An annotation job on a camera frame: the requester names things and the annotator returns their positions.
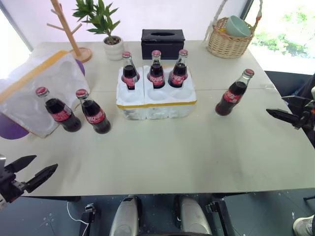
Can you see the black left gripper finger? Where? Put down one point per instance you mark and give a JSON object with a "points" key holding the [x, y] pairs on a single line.
{"points": [[21, 163], [40, 177]]}

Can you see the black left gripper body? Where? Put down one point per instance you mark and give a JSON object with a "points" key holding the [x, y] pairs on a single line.
{"points": [[8, 185]]}

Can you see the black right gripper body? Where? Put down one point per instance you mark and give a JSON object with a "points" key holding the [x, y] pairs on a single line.
{"points": [[308, 116]]}

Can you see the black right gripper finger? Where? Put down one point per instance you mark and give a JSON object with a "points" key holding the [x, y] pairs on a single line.
{"points": [[296, 100], [283, 115]]}

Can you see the glass cola bottle red cap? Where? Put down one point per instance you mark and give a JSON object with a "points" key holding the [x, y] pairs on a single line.
{"points": [[156, 75], [130, 75], [177, 76], [61, 114], [230, 98], [96, 118]]}

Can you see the white foam lid yellow tape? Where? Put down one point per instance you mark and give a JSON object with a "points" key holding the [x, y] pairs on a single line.
{"points": [[29, 83]]}

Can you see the white foam bottle tray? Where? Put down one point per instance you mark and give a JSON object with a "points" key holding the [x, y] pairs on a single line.
{"points": [[157, 108]]}

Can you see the black tissue box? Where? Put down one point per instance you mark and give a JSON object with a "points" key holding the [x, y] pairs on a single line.
{"points": [[162, 48]]}

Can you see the silver robot left leg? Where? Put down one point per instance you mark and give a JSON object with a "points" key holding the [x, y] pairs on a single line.
{"points": [[124, 216]]}

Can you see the pale green bowl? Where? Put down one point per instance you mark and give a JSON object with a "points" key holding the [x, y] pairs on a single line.
{"points": [[237, 27]]}

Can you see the grey sneaker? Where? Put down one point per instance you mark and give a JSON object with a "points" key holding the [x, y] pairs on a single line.
{"points": [[305, 225]]}

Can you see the wooden mug tree stand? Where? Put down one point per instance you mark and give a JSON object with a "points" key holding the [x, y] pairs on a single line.
{"points": [[71, 37]]}

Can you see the white ribbed plant pot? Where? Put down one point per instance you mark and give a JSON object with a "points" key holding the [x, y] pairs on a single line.
{"points": [[113, 50]]}

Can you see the green leafy plant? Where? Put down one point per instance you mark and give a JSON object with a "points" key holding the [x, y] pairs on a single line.
{"points": [[101, 17]]}

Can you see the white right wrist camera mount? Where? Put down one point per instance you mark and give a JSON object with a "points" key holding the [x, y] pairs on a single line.
{"points": [[313, 92]]}

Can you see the black table leg bracket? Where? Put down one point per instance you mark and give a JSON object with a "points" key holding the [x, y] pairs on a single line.
{"points": [[217, 214], [87, 218]]}

